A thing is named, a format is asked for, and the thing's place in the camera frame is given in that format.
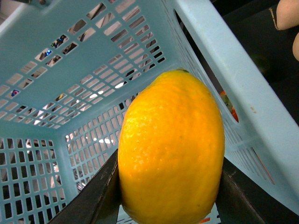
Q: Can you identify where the white pear upper left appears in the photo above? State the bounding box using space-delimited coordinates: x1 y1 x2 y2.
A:
276 0 299 30

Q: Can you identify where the orange persimmon green calyx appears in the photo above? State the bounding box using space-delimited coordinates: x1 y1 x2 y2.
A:
220 91 239 122

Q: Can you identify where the white pear lower left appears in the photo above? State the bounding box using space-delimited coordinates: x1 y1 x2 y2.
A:
292 33 299 61

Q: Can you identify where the white pear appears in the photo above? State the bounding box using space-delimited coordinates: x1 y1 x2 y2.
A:
292 33 299 61
276 0 299 30

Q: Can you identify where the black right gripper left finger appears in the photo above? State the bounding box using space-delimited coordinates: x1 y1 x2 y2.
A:
49 150 121 224

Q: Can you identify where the light blue plastic basket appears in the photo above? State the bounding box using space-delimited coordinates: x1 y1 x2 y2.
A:
0 0 299 224

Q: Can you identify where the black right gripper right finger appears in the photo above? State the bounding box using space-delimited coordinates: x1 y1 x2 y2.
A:
216 159 299 224

